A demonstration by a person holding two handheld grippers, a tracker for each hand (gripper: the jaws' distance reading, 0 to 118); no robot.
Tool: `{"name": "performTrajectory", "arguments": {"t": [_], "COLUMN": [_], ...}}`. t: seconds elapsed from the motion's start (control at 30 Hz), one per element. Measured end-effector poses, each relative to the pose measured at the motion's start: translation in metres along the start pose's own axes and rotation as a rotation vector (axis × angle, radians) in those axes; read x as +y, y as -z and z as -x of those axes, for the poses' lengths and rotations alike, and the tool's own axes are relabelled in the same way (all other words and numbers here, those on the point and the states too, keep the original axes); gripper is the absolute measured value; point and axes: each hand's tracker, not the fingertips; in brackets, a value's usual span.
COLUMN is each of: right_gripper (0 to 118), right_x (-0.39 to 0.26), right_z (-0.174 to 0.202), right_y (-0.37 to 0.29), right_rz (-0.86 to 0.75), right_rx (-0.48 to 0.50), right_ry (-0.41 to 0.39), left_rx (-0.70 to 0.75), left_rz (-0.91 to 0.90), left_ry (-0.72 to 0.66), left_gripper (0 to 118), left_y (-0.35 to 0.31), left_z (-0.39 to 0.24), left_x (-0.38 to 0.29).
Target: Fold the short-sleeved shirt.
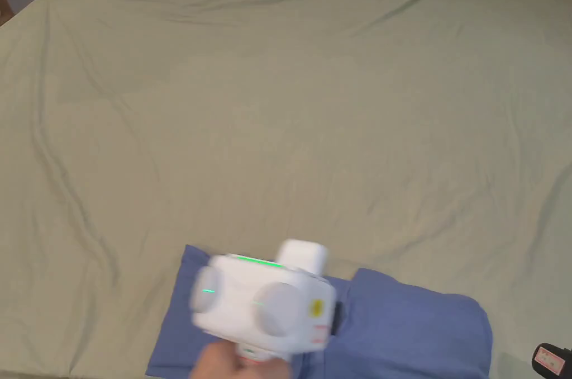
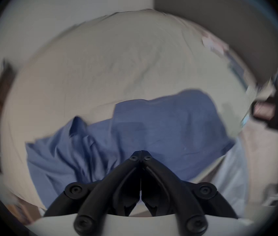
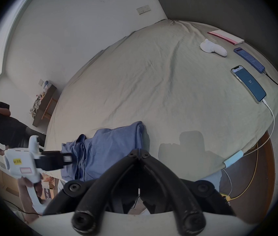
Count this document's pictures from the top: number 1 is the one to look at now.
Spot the blue garment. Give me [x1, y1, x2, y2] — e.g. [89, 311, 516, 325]
[146, 244, 494, 379]

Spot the person's left hand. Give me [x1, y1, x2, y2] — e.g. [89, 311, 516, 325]
[189, 342, 292, 379]

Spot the bed with beige sheet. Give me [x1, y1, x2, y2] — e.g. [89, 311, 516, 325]
[0, 0, 572, 379]

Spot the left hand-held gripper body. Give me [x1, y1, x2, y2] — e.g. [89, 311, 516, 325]
[189, 239, 347, 366]

